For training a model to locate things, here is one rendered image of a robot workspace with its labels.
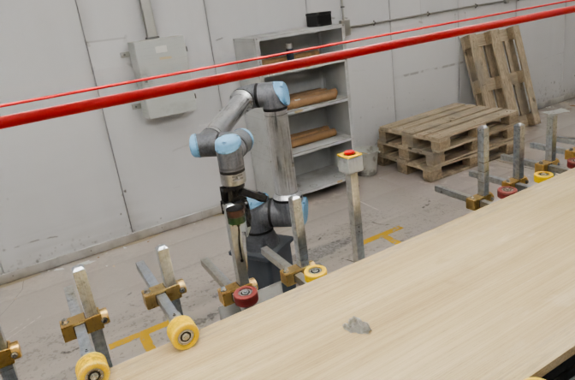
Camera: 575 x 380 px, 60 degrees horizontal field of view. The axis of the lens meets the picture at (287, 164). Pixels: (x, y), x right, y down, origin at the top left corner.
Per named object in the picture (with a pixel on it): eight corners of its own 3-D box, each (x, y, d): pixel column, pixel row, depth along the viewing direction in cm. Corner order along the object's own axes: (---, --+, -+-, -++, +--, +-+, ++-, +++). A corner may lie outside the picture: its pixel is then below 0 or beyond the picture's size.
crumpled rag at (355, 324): (337, 325, 142) (336, 318, 141) (354, 315, 146) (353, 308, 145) (359, 340, 135) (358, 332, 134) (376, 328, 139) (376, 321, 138)
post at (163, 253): (182, 367, 174) (154, 245, 159) (192, 363, 176) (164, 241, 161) (186, 372, 171) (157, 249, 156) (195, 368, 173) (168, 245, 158)
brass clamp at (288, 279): (280, 281, 189) (278, 270, 187) (310, 269, 195) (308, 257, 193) (288, 287, 184) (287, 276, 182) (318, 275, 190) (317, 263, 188)
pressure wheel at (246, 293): (234, 319, 169) (228, 289, 166) (255, 310, 173) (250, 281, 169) (244, 330, 162) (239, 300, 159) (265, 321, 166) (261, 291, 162)
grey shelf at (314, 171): (257, 201, 483) (232, 38, 435) (333, 176, 523) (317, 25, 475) (279, 214, 446) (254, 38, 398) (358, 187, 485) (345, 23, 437)
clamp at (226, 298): (219, 300, 177) (216, 288, 175) (252, 287, 183) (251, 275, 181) (225, 308, 172) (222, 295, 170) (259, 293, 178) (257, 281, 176)
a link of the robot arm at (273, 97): (279, 219, 265) (258, 80, 241) (311, 218, 261) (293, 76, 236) (272, 232, 251) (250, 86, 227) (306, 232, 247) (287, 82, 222)
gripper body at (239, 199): (222, 215, 181) (216, 184, 177) (243, 208, 185) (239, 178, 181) (230, 222, 174) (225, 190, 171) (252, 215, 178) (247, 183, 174)
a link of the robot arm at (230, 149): (244, 132, 175) (235, 139, 165) (249, 165, 178) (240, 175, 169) (219, 133, 177) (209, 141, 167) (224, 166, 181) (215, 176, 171)
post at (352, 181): (352, 273, 206) (342, 171, 192) (362, 269, 208) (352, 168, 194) (359, 277, 202) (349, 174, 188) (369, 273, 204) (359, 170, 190)
